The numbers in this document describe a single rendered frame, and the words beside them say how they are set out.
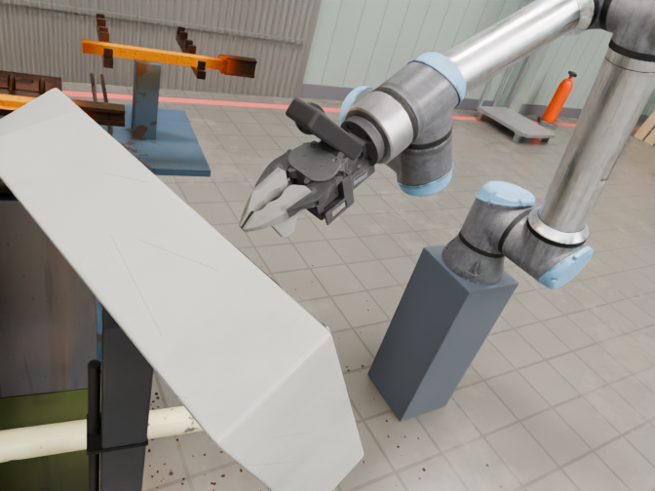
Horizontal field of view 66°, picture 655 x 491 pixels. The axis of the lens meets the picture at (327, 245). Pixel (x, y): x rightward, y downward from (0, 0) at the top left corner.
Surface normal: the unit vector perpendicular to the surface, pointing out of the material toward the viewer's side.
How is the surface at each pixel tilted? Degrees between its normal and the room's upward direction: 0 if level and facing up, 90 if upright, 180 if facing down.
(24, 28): 90
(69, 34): 90
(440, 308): 90
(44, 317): 90
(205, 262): 30
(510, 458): 0
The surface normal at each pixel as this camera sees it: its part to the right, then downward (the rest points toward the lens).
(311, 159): -0.12, -0.57
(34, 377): 0.34, 0.60
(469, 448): 0.25, -0.80
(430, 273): -0.85, 0.09
